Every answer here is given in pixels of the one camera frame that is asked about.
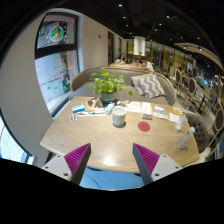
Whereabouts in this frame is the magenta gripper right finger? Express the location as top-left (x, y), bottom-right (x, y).
top-left (132, 143), bottom-right (160, 185)

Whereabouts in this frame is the grey tufted chair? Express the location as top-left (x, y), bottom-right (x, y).
top-left (186, 113), bottom-right (209, 153)

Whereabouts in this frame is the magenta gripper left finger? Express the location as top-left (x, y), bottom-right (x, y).
top-left (64, 143), bottom-right (91, 185)

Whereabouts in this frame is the blue white leaflet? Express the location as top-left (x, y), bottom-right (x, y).
top-left (154, 106), bottom-right (165, 114)

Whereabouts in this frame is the round-back wooden chair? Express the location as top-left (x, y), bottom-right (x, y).
top-left (186, 78), bottom-right (198, 102)

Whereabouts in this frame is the white ceramic cup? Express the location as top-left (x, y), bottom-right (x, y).
top-left (112, 107), bottom-right (126, 127)

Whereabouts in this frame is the green potted plant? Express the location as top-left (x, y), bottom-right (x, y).
top-left (87, 67), bottom-right (128, 103)

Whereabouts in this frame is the grey curved sofa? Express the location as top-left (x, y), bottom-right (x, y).
top-left (69, 65), bottom-right (176, 106)

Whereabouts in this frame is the person in white shirt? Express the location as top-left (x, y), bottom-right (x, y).
top-left (141, 58), bottom-right (154, 72)

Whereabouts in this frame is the large paper menu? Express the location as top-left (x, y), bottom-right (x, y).
top-left (124, 101), bottom-right (152, 115)

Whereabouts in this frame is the white napkin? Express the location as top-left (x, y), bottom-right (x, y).
top-left (169, 113), bottom-right (179, 123)

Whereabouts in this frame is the clear plastic water bottle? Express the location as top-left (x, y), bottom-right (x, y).
top-left (177, 127), bottom-right (195, 149)

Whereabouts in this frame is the small white sign card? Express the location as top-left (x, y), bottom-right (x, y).
top-left (70, 114), bottom-right (78, 122)

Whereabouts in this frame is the white cylindrical pillar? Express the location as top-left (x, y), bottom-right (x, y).
top-left (134, 36), bottom-right (145, 56)

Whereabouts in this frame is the clear plastic drink cup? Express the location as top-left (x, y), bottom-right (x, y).
top-left (175, 114), bottom-right (188, 131)

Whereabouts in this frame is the grey chevron pillow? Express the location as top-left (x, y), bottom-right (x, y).
top-left (132, 74), bottom-right (165, 99)

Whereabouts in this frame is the yellow card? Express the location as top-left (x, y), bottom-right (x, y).
top-left (173, 108), bottom-right (182, 115)

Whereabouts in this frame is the red round coaster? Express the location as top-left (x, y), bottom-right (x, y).
top-left (138, 122), bottom-right (150, 132)

